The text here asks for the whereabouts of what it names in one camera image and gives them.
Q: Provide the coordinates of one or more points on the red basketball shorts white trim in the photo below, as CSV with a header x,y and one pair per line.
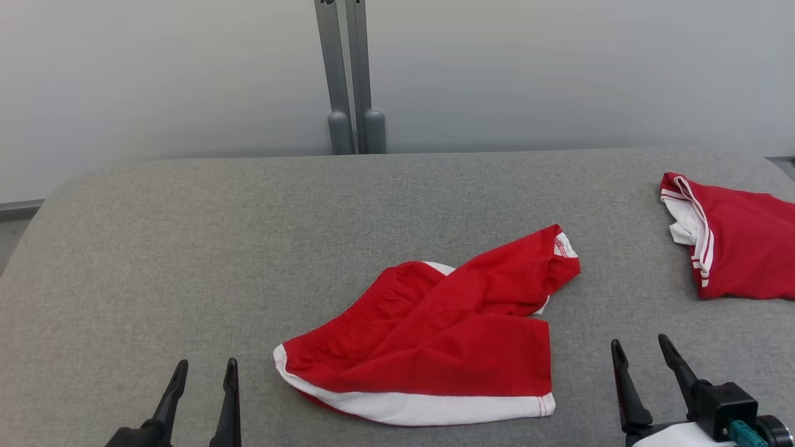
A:
x,y
447,335

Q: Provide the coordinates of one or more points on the teal right camera connector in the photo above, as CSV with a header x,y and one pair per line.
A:
x,y
745,434

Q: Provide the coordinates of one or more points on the red basketball jersey black print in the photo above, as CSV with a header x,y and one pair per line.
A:
x,y
745,248

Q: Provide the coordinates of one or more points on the grey metal post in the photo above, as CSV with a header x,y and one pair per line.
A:
x,y
338,93
367,93

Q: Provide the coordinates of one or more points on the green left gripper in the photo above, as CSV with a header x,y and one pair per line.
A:
x,y
140,437

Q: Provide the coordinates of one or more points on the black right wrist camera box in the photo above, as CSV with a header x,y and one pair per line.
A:
x,y
723,406

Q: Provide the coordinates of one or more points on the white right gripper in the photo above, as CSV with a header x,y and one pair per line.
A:
x,y
671,437

